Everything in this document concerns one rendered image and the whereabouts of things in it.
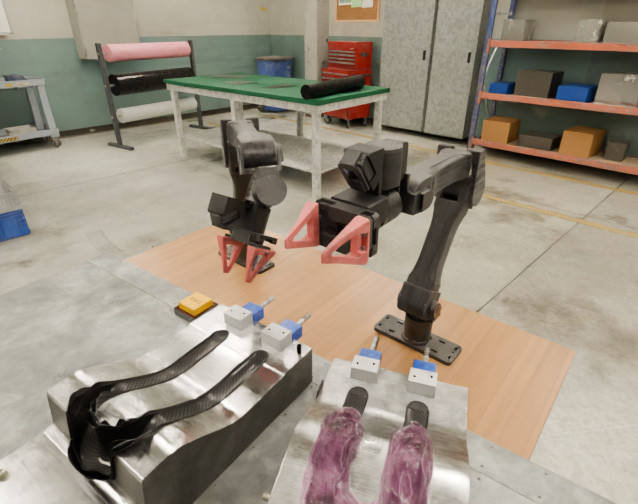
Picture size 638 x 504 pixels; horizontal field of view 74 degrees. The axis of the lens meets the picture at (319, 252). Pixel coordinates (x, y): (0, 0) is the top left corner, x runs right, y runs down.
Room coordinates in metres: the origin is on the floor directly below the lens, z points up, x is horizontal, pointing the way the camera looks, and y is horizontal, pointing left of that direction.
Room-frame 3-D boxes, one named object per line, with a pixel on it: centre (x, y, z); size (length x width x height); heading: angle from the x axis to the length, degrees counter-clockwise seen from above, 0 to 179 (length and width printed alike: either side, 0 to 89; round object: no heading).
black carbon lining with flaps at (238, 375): (0.52, 0.25, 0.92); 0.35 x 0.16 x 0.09; 144
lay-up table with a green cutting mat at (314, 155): (4.88, 0.56, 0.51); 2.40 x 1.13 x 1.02; 49
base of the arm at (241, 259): (1.17, 0.23, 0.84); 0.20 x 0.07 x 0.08; 50
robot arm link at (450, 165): (0.77, -0.22, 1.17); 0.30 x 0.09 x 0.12; 140
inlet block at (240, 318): (0.77, 0.15, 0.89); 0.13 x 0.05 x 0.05; 145
